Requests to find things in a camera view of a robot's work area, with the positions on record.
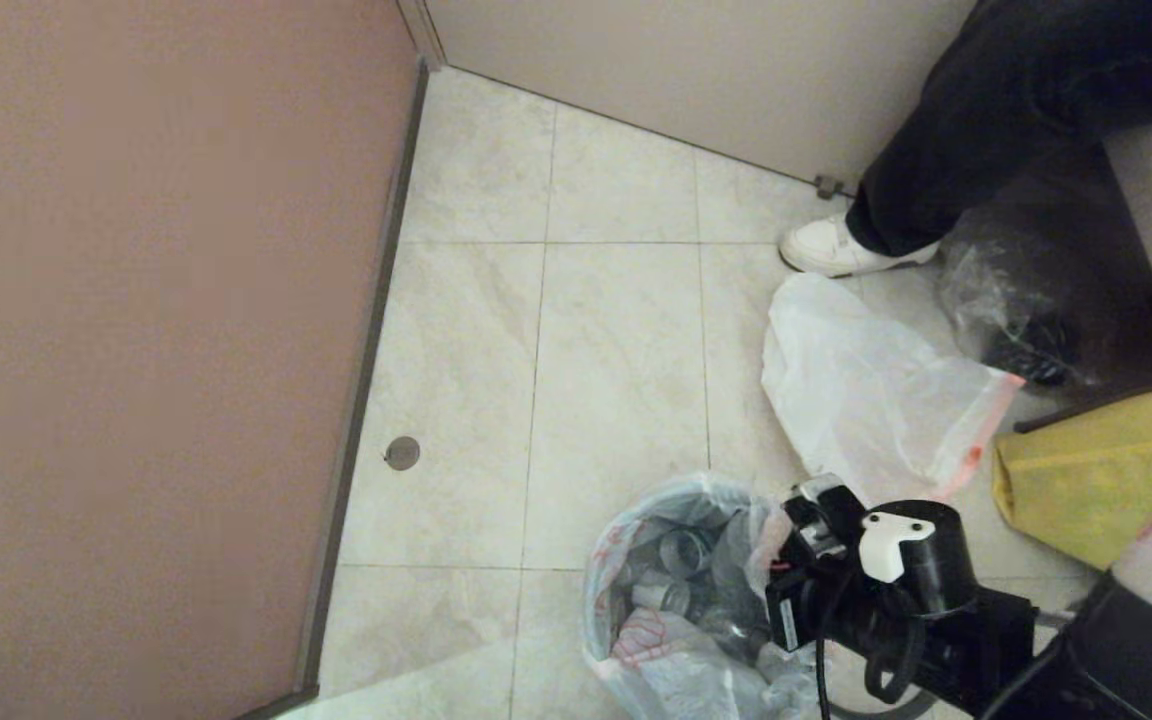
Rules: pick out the translucent red-print trash bag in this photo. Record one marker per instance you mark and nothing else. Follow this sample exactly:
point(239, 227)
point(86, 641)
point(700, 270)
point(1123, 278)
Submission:
point(676, 650)

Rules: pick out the clear plastic bag dark contents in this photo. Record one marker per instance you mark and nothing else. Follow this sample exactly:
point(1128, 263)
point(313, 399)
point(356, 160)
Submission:
point(996, 290)

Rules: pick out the person's leg in black trousers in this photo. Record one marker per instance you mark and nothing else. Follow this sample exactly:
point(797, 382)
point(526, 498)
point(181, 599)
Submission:
point(986, 120)

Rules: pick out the white sneaker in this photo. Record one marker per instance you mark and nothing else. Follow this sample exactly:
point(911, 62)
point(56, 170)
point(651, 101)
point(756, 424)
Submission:
point(836, 248)

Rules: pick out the grey door frame post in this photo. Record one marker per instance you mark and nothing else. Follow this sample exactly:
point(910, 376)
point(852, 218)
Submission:
point(423, 25)

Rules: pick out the round metal floor door stop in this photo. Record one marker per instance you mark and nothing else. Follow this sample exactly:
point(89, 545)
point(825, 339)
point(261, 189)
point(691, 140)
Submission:
point(403, 453)

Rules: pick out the small metal door bracket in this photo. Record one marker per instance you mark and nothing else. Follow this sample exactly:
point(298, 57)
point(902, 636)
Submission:
point(829, 185)

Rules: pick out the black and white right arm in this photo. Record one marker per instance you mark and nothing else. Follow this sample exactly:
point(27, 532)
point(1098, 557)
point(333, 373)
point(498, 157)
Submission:
point(1136, 660)

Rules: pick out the yellow bag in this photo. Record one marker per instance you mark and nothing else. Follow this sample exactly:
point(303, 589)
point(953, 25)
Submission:
point(1086, 480)

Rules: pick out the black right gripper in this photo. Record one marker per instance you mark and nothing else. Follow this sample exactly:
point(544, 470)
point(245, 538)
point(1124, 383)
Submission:
point(806, 610)

